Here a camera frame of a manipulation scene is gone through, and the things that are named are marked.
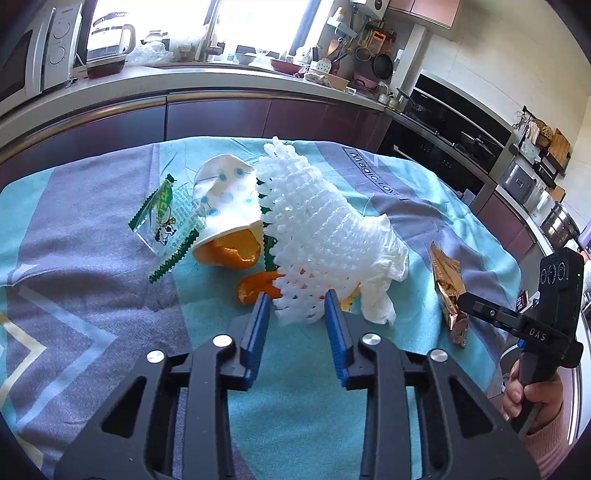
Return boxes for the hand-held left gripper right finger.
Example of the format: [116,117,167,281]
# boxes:
[324,290,541,480]

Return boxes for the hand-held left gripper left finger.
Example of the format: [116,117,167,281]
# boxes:
[54,291,271,480]

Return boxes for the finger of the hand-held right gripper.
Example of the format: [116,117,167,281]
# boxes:
[456,291,525,335]

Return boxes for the small orange peel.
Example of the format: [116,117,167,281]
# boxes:
[236,270,287,306]

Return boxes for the gold snack wrapper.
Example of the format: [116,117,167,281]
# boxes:
[429,242,470,348]

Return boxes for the white tissue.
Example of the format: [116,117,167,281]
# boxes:
[358,215,411,326]

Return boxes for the long orange peel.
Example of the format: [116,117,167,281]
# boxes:
[193,228,263,271]

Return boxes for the white foam fruit net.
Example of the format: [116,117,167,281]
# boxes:
[256,135,393,326]

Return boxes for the white paper cup blue dots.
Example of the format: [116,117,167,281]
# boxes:
[191,154,265,260]

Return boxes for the clear green-edged plastic wrapper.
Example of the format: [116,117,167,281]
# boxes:
[128,174,205,283]

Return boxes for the person's right forearm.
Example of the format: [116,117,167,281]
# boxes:
[521,374,580,480]

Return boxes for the person's right hand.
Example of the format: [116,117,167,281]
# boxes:
[501,360,565,422]

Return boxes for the metal storage container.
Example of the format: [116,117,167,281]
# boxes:
[501,159,539,205]

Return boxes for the cluttered storage rack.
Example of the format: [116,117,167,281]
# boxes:
[517,105,574,186]

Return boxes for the blue grey printed tablecloth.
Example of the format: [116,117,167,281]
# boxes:
[0,136,527,480]

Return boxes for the black built-in oven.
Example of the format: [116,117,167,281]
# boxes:
[387,69,516,186]

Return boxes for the dark purple kitchen cabinets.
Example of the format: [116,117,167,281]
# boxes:
[0,90,393,178]

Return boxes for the wooden tray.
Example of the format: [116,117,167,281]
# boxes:
[307,69,351,91]

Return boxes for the pink bowl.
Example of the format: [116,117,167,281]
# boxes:
[270,58,304,75]

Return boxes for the clear plastic bag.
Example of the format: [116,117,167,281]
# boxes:
[127,41,175,66]

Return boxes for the metal kitchen faucet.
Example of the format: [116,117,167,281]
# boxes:
[202,0,228,63]

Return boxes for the glass electric kettle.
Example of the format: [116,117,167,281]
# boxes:
[85,11,138,79]

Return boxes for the white water heater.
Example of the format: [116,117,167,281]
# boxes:
[353,0,389,19]

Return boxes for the white microwave oven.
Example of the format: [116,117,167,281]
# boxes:
[0,0,86,110]

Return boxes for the pink wall cabinet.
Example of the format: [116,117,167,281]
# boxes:
[385,0,462,28]

